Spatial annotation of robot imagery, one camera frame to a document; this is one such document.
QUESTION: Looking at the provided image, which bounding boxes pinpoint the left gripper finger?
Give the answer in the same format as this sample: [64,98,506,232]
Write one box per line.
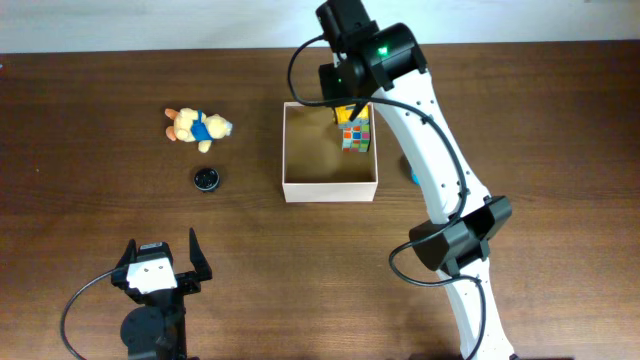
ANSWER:
[189,228,212,281]
[116,239,137,268]

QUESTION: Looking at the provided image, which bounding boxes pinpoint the yellow grey toy truck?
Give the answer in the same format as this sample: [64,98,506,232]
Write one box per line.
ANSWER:
[334,104,370,129]

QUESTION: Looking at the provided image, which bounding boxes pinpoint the multicoloured puzzle cube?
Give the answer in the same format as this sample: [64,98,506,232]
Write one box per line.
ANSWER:
[342,124,371,153]

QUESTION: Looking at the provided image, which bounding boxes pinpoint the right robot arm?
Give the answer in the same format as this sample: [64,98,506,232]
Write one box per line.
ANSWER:
[316,1,516,359]

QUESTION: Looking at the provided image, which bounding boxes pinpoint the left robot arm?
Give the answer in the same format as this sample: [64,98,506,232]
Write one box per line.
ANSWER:
[111,229,212,360]

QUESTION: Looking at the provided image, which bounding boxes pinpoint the beige cardboard box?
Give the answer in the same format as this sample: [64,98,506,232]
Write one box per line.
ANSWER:
[281,102,378,203]

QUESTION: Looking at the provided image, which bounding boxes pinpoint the black round speaker puck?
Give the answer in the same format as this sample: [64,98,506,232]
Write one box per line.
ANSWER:
[193,168,220,193]

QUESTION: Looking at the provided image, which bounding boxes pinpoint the blue toy ball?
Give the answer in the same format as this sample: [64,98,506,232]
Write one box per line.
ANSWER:
[410,169,420,185]

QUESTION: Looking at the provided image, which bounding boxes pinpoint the yellow plush bear toy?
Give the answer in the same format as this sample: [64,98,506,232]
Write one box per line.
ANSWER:
[164,108,233,153]

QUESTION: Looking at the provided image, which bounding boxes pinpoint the left black cable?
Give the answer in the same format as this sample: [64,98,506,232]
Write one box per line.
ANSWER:
[60,268,127,360]

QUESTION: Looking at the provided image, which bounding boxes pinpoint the black cable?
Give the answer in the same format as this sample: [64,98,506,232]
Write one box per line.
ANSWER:
[286,34,489,360]
[60,268,127,360]

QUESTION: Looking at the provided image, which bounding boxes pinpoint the right black cable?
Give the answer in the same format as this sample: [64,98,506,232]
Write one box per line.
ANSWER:
[286,34,489,360]

